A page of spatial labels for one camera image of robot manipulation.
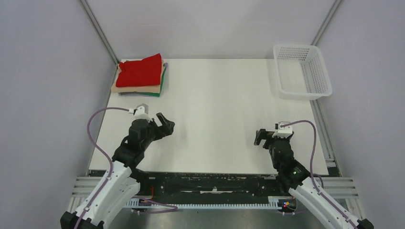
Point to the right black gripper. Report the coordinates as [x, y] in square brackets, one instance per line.
[262, 134]

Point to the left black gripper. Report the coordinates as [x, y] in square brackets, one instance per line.
[165, 129]

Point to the red t shirt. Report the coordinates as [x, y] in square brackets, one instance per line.
[145, 72]

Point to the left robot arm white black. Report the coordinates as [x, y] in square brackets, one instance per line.
[123, 179]

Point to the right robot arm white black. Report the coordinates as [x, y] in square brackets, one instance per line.
[303, 186]

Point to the green folded t shirt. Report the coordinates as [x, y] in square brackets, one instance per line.
[157, 94]

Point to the beige folded t shirt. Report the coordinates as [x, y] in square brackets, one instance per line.
[115, 89]

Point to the white plastic laundry basket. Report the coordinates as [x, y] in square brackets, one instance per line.
[301, 73]

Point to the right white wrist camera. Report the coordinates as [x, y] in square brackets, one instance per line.
[283, 130]

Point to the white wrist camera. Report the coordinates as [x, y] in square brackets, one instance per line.
[141, 112]
[283, 130]

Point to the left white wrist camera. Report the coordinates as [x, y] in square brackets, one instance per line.
[141, 112]

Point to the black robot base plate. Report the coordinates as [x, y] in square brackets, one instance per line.
[214, 188]

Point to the white slotted cable duct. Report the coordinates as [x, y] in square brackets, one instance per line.
[272, 204]

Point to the right aluminium frame post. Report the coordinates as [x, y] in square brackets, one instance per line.
[333, 9]

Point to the aluminium frame post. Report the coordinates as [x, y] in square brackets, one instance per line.
[333, 9]
[96, 26]

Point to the left aluminium frame post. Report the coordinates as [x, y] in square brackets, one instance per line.
[96, 26]

